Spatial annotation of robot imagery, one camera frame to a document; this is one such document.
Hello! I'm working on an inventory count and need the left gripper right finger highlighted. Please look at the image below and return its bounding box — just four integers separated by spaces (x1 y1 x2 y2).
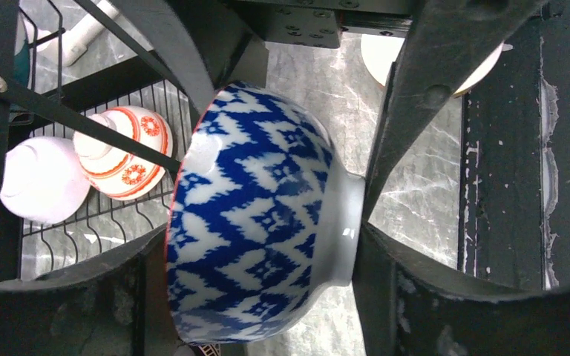
353 223 570 355

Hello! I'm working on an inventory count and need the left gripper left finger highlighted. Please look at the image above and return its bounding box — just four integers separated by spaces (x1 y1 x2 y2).
0 227 177 355

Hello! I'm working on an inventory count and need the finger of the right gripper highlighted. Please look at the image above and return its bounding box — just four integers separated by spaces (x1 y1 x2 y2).
113 0 269 127

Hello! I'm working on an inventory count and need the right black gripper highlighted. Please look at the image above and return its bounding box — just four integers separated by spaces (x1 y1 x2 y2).
226 0 544 221

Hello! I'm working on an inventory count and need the orange zigzag bowl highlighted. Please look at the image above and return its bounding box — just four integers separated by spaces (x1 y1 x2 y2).
73 105 174 201

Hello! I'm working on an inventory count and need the red geometric pattern bowl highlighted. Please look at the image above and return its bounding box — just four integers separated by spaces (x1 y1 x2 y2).
166 82 365 345

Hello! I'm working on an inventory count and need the black wire dish rack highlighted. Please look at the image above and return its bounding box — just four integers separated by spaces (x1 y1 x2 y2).
0 0 203 286

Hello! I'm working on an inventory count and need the teal white bowl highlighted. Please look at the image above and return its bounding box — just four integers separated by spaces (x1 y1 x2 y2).
9 12 30 126

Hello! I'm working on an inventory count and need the black blue banded bowl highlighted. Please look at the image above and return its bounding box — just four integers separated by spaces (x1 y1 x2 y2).
191 344 222 356

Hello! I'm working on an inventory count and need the white pvc pipe frame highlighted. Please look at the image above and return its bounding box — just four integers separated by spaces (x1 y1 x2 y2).
23 1 119 67

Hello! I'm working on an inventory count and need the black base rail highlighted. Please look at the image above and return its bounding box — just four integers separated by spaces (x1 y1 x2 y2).
457 14 570 289

